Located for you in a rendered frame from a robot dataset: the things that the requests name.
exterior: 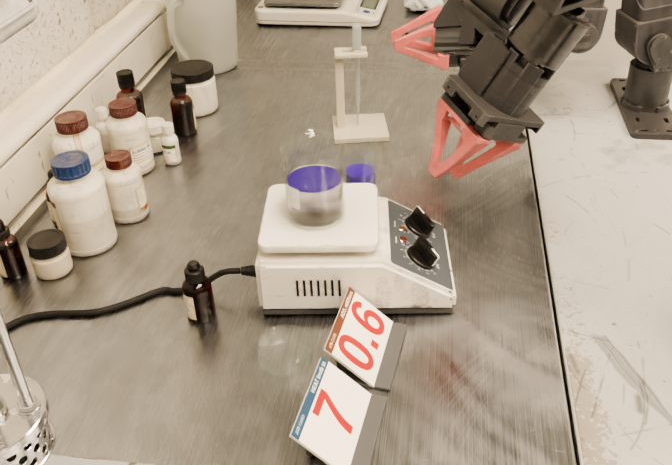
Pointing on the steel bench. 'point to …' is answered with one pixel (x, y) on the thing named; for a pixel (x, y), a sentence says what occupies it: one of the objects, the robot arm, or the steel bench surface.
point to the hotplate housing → (318, 275)
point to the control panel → (412, 245)
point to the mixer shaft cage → (22, 412)
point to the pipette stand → (371, 128)
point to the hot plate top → (358, 203)
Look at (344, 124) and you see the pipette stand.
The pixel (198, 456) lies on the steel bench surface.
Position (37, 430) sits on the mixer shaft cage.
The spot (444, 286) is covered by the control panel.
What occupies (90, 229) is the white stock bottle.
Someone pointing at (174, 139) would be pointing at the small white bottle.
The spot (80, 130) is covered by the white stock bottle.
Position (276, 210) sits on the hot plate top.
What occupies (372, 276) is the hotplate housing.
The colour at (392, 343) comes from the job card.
